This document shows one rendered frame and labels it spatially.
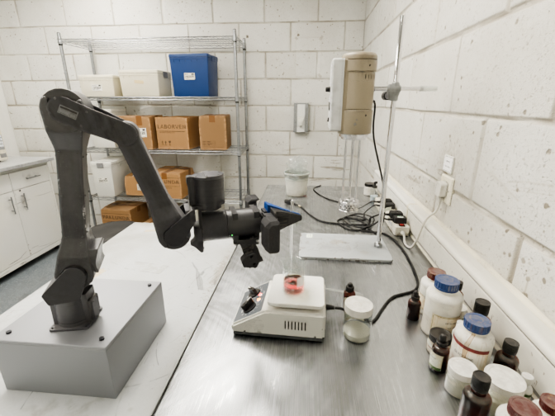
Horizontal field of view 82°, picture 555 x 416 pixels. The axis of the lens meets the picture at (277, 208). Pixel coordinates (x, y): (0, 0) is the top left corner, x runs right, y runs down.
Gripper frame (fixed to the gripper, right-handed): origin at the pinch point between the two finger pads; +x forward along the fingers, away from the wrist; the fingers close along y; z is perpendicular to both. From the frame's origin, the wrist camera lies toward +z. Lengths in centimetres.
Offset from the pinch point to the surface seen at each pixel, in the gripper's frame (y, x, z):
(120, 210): -252, -75, 74
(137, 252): -48, -36, 26
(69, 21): -306, -103, -90
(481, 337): 24.9, 28.2, 16.1
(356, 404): 23.5, 5.3, 25.5
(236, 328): 1.3, -11.0, 23.6
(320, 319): 8.7, 5.2, 19.5
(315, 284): 0.1, 7.6, 16.7
